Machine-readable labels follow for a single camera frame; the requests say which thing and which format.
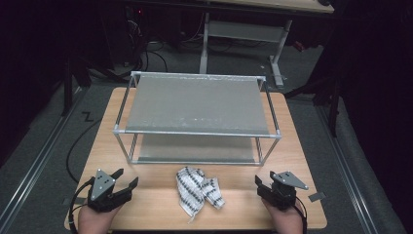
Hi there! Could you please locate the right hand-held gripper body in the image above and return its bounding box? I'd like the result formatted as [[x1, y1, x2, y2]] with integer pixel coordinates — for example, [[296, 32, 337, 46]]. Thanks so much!
[[257, 171, 310, 211]]

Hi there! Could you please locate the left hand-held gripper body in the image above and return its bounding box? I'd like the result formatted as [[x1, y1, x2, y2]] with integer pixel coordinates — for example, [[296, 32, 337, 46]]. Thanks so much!
[[87, 169, 132, 214]]

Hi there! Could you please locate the white grey patterned cloth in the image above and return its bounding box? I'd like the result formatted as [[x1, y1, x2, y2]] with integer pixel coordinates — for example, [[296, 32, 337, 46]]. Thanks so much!
[[175, 166, 226, 224]]

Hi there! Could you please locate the grey two-tier metal rack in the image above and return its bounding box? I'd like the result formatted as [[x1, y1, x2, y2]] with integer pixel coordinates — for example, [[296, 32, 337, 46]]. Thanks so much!
[[112, 71, 282, 167]]

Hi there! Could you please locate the person's left hand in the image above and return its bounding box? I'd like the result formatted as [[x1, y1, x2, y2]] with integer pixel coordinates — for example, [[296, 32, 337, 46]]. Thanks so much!
[[78, 204, 122, 234]]

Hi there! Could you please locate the person's right hand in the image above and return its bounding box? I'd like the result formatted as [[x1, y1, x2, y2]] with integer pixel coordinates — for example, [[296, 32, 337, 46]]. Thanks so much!
[[262, 198, 305, 234]]

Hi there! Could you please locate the grey tape piece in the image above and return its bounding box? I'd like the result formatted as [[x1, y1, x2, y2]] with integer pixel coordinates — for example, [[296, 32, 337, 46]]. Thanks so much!
[[308, 191, 326, 203], [62, 197, 88, 207]]

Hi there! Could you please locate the black metal stand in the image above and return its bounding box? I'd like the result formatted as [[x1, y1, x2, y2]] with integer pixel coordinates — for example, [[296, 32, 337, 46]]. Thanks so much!
[[285, 76, 343, 138], [61, 58, 92, 117]]

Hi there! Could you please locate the small red object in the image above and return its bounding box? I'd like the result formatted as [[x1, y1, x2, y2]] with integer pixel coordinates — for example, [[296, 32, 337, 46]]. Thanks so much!
[[291, 40, 307, 53]]

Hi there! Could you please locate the desk with white metal legs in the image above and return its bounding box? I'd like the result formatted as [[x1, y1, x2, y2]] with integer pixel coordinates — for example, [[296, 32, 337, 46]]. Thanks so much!
[[198, 0, 335, 88]]

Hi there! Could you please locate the left hand-held gripper cable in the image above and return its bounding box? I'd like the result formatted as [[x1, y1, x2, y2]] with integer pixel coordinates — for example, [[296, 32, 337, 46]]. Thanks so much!
[[67, 179, 95, 234]]

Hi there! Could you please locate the hand-held gripper cable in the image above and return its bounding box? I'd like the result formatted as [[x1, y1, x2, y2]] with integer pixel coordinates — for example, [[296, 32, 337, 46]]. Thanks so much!
[[67, 179, 95, 234], [293, 196, 309, 234]]

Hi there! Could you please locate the right hand-held gripper cable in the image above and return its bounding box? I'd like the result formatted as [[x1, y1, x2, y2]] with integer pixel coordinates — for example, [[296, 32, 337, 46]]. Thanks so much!
[[293, 196, 309, 234]]

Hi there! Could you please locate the black floor cable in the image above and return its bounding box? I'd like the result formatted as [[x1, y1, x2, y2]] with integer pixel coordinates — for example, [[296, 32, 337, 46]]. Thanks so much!
[[65, 118, 103, 183]]

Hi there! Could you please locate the metal floor rail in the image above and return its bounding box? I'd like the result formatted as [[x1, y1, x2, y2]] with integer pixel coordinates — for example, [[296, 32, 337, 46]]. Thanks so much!
[[315, 103, 381, 234], [0, 86, 86, 228]]

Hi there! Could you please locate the bundle of black cables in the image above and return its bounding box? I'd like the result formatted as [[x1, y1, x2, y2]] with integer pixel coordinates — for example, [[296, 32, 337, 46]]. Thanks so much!
[[123, 6, 169, 82]]

